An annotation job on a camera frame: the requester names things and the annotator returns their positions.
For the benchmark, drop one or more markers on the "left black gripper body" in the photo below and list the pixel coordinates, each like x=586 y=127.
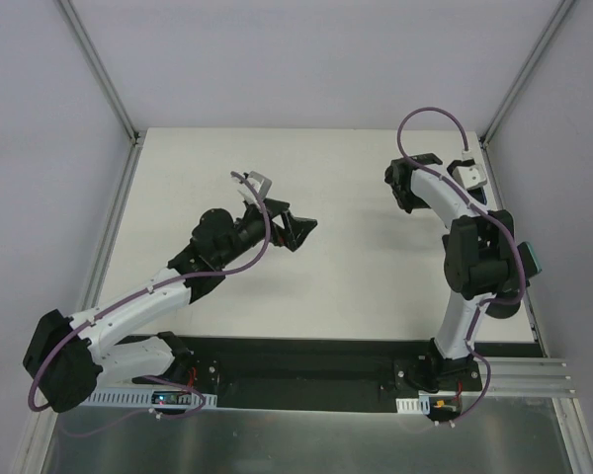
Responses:
x=276 y=223

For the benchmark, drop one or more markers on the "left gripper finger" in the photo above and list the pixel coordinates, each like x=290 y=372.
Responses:
x=294 y=237
x=292 y=225

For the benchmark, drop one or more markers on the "black round-base phone stand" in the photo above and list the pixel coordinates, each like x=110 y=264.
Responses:
x=501 y=308

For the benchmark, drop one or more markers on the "black phone blue edge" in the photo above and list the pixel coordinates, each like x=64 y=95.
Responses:
x=531 y=264

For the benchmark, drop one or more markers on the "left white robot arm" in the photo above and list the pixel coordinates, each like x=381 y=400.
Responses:
x=69 y=357

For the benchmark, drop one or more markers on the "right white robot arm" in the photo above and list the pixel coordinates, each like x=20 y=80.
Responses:
x=481 y=262

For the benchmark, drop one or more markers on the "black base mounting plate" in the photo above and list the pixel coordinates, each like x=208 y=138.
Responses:
x=316 y=375

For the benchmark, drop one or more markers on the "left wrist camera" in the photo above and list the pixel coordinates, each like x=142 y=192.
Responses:
x=252 y=186

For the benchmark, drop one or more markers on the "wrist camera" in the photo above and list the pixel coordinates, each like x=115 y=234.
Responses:
x=469 y=174
x=252 y=186

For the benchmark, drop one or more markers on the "left aluminium frame post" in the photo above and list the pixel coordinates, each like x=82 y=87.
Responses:
x=98 y=69

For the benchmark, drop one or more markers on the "aluminium frame post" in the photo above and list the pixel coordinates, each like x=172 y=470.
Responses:
x=528 y=68
x=98 y=69

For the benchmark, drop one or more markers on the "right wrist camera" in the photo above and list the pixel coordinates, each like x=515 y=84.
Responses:
x=469 y=174

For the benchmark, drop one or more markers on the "right white cable duct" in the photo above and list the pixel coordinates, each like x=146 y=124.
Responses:
x=413 y=406

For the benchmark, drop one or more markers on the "white cable duct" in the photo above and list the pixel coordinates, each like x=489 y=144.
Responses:
x=149 y=398
x=413 y=406

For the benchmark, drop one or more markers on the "left white cable duct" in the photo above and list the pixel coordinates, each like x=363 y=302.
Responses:
x=149 y=398

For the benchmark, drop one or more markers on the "right aluminium frame post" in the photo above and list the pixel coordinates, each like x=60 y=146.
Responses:
x=528 y=68

